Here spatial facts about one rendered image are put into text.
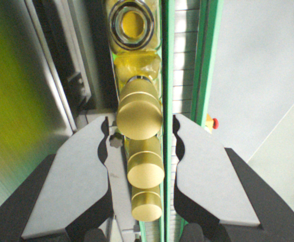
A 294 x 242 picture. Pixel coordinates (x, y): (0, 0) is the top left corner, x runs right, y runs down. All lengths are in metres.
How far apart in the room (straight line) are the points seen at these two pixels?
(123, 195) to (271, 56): 0.68
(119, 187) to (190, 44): 0.51
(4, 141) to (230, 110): 0.62
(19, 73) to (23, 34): 0.05
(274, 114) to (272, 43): 0.27
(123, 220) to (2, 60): 0.72
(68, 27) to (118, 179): 0.47
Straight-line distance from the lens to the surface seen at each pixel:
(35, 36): 0.28
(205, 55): 0.35
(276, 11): 0.63
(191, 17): 0.40
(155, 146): 0.16
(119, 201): 0.70
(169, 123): 0.35
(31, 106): 0.23
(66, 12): 0.49
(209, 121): 0.56
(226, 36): 0.57
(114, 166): 0.56
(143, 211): 0.20
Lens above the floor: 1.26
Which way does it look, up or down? 59 degrees down
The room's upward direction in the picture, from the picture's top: 175 degrees clockwise
